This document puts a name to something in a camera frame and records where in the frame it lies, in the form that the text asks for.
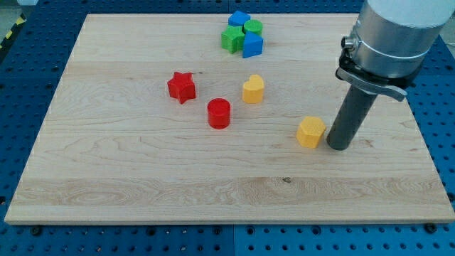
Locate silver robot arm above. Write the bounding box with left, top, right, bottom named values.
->
left=336, top=0, right=454, bottom=101

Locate red star block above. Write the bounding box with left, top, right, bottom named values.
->
left=167, top=72, right=196, bottom=104

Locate yellow hexagon block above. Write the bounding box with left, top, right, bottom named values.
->
left=296, top=116, right=326, bottom=149

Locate green star block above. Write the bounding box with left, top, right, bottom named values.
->
left=221, top=25, right=245, bottom=53

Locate red cylinder block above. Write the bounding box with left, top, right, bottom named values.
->
left=207, top=98, right=231, bottom=129

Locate yellow heart block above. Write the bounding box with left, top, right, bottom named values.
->
left=242, top=75, right=264, bottom=104

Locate wooden board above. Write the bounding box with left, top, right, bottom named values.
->
left=5, top=14, right=454, bottom=225

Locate blue triangle block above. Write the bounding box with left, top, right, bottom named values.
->
left=242, top=31, right=264, bottom=58

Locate green cylinder block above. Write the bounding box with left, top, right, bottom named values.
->
left=242, top=19, right=263, bottom=36

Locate blue pentagon block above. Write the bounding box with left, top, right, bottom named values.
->
left=228, top=11, right=251, bottom=26

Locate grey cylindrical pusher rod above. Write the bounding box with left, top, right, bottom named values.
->
left=326, top=85, right=377, bottom=151

